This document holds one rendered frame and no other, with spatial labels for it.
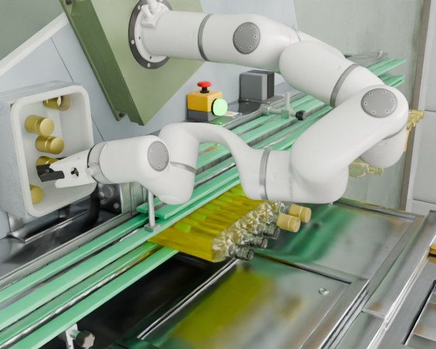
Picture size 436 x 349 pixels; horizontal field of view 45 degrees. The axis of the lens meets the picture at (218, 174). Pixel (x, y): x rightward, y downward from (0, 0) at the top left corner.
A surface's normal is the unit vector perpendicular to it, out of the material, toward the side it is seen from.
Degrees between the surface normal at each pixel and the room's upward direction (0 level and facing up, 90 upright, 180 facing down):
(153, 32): 91
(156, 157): 16
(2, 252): 90
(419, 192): 90
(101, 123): 0
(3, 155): 90
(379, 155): 72
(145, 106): 2
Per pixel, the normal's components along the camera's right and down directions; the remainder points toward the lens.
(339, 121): -0.32, -0.51
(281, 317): -0.03, -0.93
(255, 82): -0.55, 0.31
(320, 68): -0.41, -0.19
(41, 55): 0.83, 0.19
